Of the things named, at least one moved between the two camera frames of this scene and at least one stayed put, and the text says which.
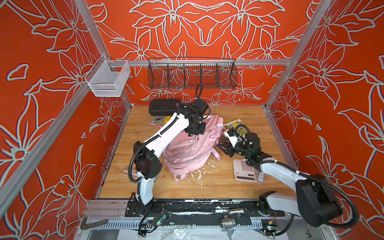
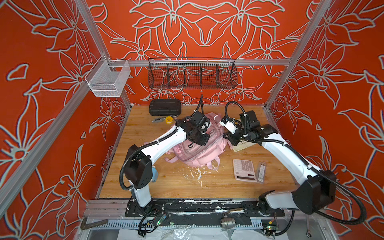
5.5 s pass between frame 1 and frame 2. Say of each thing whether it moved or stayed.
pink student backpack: moved
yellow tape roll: stayed
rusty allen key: stayed
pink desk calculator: stayed
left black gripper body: moved
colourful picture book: moved
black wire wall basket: stayed
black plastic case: stayed
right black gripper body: moved
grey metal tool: stayed
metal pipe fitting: stayed
